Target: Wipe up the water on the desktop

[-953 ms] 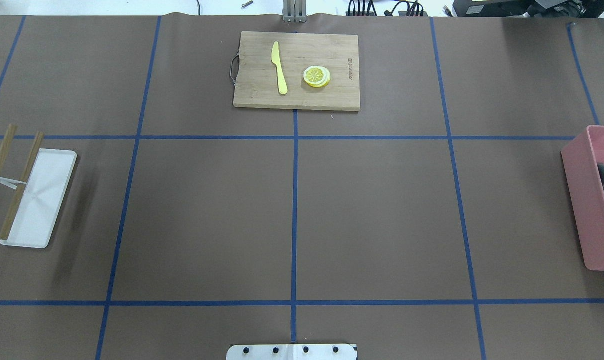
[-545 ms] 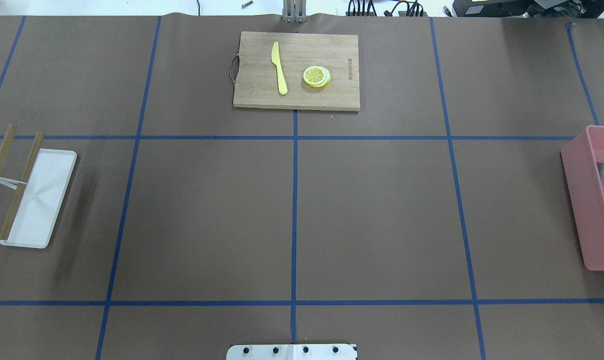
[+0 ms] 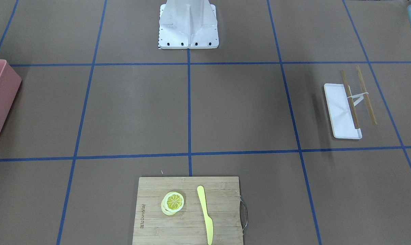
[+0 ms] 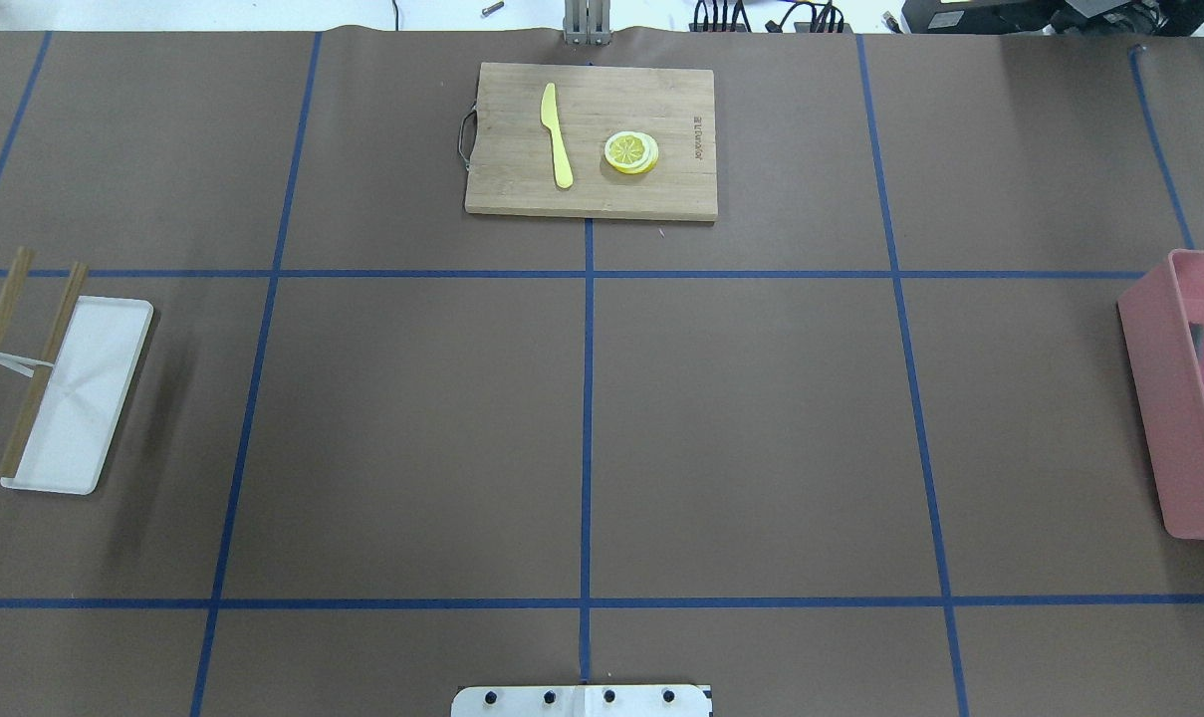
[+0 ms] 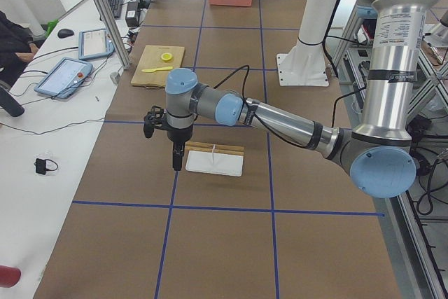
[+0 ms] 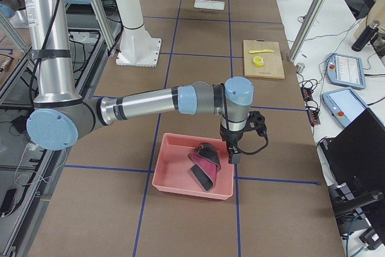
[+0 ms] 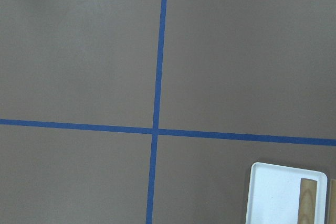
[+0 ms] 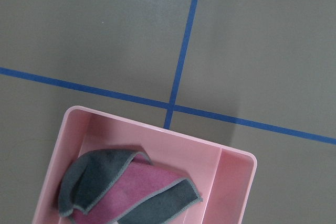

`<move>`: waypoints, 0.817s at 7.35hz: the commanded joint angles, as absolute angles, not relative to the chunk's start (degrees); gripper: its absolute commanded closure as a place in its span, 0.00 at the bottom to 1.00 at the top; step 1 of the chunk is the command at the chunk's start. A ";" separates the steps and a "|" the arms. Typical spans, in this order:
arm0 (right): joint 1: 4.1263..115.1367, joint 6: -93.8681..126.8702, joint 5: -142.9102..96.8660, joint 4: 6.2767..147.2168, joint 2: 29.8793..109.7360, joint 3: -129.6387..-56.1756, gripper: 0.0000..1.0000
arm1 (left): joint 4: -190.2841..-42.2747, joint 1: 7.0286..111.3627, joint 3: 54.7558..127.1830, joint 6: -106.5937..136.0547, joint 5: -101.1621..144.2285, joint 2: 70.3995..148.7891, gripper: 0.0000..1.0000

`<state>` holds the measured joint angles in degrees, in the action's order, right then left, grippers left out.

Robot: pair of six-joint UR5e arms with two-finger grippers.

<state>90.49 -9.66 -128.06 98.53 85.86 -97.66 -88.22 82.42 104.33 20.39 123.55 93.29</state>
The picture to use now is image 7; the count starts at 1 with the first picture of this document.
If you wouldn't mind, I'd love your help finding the white rectangular tray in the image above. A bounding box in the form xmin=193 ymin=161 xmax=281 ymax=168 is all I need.
xmin=245 ymin=162 xmax=328 ymax=223

